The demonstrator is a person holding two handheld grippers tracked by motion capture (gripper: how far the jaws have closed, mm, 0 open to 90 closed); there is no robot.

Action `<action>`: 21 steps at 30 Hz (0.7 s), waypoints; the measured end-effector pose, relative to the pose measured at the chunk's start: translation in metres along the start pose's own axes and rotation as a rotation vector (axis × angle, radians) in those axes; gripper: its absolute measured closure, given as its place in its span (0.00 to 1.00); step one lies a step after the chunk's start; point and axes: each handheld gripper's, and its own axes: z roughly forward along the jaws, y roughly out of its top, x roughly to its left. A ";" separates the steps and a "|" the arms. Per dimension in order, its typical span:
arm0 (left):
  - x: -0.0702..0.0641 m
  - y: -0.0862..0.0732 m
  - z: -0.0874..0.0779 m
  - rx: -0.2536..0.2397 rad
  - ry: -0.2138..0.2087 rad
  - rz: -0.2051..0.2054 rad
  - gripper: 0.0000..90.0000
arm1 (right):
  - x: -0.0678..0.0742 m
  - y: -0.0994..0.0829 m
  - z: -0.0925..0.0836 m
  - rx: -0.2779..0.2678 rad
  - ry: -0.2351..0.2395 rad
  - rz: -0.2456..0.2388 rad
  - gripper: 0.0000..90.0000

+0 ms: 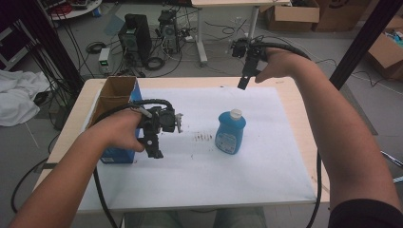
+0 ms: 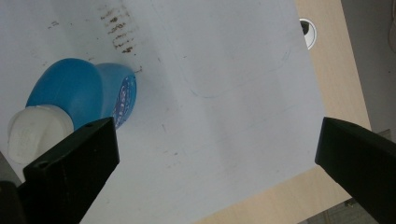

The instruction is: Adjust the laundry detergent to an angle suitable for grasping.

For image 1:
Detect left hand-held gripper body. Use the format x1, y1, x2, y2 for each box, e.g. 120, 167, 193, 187
136, 105, 184, 143

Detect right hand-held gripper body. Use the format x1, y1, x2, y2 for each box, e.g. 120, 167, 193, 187
230, 37, 269, 63

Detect blue cardboard box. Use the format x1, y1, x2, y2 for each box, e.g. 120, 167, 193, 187
86, 75, 144, 165

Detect blue detergent bottle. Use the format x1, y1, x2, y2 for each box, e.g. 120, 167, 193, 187
214, 108, 247, 156

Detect person's right hand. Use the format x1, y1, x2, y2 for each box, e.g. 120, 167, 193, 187
255, 47, 313, 84

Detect person's left hand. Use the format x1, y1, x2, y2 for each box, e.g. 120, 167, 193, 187
84, 108, 146, 153

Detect white-legged wooden desk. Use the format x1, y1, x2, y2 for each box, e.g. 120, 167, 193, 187
190, 0, 293, 65

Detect low brown cardboard box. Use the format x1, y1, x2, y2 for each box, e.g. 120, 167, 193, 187
265, 0, 321, 32

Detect white table mat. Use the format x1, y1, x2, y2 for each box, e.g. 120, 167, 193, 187
77, 85, 317, 213

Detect small white power supply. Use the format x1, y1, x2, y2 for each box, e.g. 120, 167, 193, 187
98, 47, 112, 75

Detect open-sided computer tower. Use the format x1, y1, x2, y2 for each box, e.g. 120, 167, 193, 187
157, 9, 180, 55

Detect black computer tower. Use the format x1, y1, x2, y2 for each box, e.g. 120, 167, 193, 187
117, 12, 153, 67

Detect tall brown cardboard box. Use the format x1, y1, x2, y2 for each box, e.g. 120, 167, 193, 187
312, 0, 374, 32

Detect open cardboard box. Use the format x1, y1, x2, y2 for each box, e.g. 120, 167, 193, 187
365, 15, 403, 80

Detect round white table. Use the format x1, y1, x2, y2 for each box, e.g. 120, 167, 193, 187
47, 0, 104, 22

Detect white cloth heap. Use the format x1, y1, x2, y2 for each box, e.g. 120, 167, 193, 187
0, 69, 51, 127

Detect metal rod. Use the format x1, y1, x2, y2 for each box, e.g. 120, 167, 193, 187
379, 150, 403, 169

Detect black sleeve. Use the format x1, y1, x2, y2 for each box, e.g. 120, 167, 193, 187
327, 199, 403, 228

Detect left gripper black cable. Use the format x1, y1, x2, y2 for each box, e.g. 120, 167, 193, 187
91, 98, 175, 228

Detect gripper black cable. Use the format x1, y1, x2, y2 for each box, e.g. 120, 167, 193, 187
253, 41, 322, 228
91, 98, 175, 228

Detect large coiled black cable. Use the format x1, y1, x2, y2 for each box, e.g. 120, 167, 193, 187
144, 56, 166, 71

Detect small coiled black cable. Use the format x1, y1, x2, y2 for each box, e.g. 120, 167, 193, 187
85, 41, 107, 55

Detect black aluminium post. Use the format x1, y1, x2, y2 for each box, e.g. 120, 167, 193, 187
329, 0, 403, 91

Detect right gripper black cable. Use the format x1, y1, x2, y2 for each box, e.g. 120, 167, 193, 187
253, 41, 322, 228

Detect black post with cables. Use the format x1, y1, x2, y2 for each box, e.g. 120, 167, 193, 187
9, 0, 85, 93

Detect black floor cable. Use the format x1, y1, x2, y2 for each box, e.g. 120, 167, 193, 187
10, 157, 48, 214

